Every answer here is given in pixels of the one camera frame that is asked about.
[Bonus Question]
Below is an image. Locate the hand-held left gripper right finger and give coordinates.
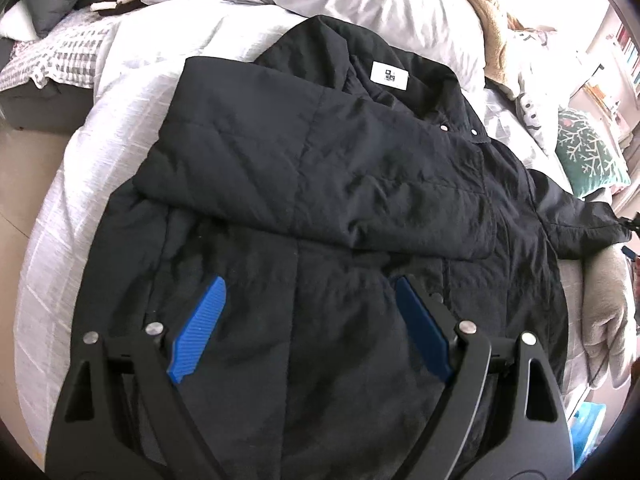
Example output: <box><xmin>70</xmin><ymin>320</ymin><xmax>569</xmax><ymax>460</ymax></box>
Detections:
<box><xmin>393</xmin><ymin>274</ymin><xmax>574</xmax><ymax>480</ymax></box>

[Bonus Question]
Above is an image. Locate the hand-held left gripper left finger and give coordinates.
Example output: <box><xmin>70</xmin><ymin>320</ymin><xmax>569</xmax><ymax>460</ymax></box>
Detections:
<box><xmin>44</xmin><ymin>275</ymin><xmax>228</xmax><ymax>480</ymax></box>

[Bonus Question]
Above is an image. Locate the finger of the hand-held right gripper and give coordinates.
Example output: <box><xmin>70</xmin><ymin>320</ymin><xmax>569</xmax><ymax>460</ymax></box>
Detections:
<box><xmin>619</xmin><ymin>214</ymin><xmax>640</xmax><ymax>262</ymax></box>

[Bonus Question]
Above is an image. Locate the black padded jacket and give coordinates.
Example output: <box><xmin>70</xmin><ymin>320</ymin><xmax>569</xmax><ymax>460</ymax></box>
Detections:
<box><xmin>97</xmin><ymin>15</ymin><xmax>632</xmax><ymax>480</ymax></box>

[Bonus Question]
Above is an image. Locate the green cushion with coral print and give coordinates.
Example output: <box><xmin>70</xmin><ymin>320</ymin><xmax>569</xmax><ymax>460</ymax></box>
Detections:
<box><xmin>555</xmin><ymin>107</ymin><xmax>632</xmax><ymax>198</ymax></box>

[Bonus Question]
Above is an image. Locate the bookshelf with books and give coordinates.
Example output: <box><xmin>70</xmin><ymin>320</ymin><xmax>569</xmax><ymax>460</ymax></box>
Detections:
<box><xmin>570</xmin><ymin>10</ymin><xmax>640</xmax><ymax>146</ymax></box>

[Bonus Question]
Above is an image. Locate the blue plastic item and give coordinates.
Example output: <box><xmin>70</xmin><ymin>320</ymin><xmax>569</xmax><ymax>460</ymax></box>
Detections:
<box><xmin>567</xmin><ymin>401</ymin><xmax>608</xmax><ymax>453</ymax></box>

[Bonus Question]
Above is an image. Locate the white printed cushion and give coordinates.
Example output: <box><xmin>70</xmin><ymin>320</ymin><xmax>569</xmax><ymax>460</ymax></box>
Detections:
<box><xmin>492</xmin><ymin>25</ymin><xmax>581</xmax><ymax>153</ymax></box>

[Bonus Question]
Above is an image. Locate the white bed duvet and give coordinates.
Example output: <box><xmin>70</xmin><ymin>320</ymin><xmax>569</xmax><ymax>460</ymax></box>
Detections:
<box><xmin>14</xmin><ymin>0</ymin><xmax>311</xmax><ymax>443</ymax></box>

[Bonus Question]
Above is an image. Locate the beige fleece blanket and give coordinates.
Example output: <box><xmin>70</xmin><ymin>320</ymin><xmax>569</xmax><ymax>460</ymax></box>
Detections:
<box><xmin>410</xmin><ymin>0</ymin><xmax>526</xmax><ymax>86</ymax></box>

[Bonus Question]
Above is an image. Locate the grey plaid cloth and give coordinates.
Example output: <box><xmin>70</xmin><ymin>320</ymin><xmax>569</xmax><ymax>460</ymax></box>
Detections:
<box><xmin>0</xmin><ymin>14</ymin><xmax>123</xmax><ymax>92</ymax></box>

